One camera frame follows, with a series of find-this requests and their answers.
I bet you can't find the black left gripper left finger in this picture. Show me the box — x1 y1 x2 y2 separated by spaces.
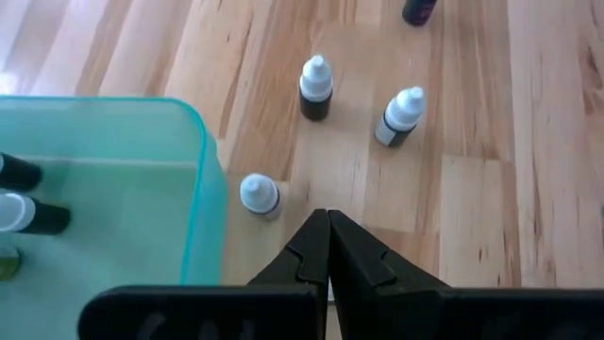
77 209 330 340

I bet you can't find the teal translucent plastic bin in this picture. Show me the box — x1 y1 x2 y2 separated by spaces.
0 95 228 340

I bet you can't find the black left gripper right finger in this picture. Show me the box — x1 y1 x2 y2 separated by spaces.
328 210 604 340

